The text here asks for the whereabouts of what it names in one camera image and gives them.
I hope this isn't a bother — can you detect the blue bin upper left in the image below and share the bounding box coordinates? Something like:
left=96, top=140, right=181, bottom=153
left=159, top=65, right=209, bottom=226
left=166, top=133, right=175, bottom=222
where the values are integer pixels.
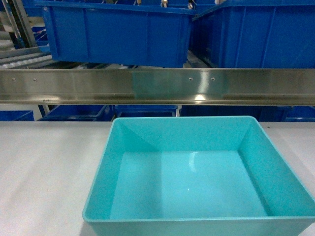
left=35, top=0, right=194, bottom=68

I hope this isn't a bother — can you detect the blue bin lower middle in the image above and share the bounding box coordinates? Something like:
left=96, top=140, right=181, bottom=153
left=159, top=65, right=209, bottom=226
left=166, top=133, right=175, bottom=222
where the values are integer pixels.
left=115, top=105, right=178, bottom=118

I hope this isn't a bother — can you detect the blue bin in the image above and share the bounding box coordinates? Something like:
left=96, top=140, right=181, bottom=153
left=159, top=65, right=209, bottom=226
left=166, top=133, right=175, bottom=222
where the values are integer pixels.
left=115, top=105, right=178, bottom=118
left=35, top=0, right=194, bottom=68
left=180, top=105, right=293, bottom=122
left=39, top=105, right=114, bottom=121
left=189, top=0, right=315, bottom=69

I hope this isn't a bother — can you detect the blue bin upper right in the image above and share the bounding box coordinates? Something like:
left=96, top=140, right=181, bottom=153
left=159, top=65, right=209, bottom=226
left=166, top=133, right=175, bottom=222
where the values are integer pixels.
left=189, top=0, right=315, bottom=69

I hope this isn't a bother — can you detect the stainless steel shelf rail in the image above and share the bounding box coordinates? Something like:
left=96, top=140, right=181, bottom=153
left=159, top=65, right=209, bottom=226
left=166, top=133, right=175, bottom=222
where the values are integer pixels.
left=0, top=69, right=315, bottom=106

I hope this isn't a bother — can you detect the roller conveyor track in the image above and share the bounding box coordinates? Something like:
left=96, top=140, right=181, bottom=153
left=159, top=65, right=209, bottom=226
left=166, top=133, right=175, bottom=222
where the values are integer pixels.
left=0, top=47, right=52, bottom=70

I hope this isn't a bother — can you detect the blue bin lower right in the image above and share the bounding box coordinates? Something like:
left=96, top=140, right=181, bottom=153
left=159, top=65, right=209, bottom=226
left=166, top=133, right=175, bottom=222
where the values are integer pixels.
left=180, top=105, right=293, bottom=122

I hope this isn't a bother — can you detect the teal plastic bin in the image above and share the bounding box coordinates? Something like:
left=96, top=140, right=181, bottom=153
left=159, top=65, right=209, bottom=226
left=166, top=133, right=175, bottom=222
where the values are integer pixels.
left=82, top=116, right=315, bottom=236

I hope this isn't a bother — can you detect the blue bin lower left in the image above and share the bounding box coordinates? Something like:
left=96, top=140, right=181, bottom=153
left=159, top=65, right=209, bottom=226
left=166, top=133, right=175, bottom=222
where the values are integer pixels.
left=39, top=105, right=114, bottom=121

